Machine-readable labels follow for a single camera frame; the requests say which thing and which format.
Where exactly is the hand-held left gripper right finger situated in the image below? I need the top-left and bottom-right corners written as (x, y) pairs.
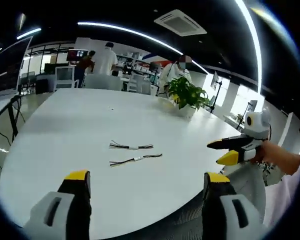
top-left (201, 171), bottom-right (268, 240)

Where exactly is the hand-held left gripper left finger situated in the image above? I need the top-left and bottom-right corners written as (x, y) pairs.
top-left (22, 169), bottom-right (93, 240)

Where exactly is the JST connector cable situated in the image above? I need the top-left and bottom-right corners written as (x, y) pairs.
top-left (108, 153), bottom-right (164, 168)
top-left (108, 139), bottom-right (155, 152)

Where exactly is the person's right hand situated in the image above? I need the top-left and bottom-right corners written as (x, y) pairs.
top-left (254, 140), bottom-right (276, 164)

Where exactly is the grey mesh office chair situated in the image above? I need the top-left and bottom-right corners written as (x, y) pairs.
top-left (164, 163), bottom-right (267, 240)

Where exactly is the person's light sleeve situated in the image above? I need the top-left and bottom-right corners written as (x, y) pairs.
top-left (263, 138), bottom-right (300, 227)

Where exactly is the monitor on black stand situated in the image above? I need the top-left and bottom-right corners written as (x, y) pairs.
top-left (206, 70), bottom-right (224, 114)

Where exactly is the green potted plant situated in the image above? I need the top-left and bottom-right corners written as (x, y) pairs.
top-left (164, 75), bottom-right (211, 119)

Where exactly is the curved ceiling light strip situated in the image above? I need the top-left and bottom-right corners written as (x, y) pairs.
top-left (234, 0), bottom-right (264, 95)

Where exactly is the ceiling air conditioner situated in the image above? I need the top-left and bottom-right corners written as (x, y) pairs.
top-left (153, 9), bottom-right (208, 36)

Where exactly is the white office chair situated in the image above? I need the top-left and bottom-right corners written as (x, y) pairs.
top-left (84, 73), bottom-right (124, 92)
top-left (54, 65), bottom-right (77, 90)

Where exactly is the long ceiling light strip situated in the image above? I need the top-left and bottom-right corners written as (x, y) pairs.
top-left (77, 21), bottom-right (185, 56)

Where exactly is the large dark display board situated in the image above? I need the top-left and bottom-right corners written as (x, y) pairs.
top-left (0, 35), bottom-right (34, 95)

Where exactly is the red-lit monitor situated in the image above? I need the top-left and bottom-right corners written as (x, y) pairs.
top-left (67, 48), bottom-right (89, 62)

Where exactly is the short ceiling light strip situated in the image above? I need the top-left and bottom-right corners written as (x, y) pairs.
top-left (16, 27), bottom-right (42, 40)

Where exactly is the black frame chair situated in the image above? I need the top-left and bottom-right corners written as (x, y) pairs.
top-left (0, 95), bottom-right (25, 154)

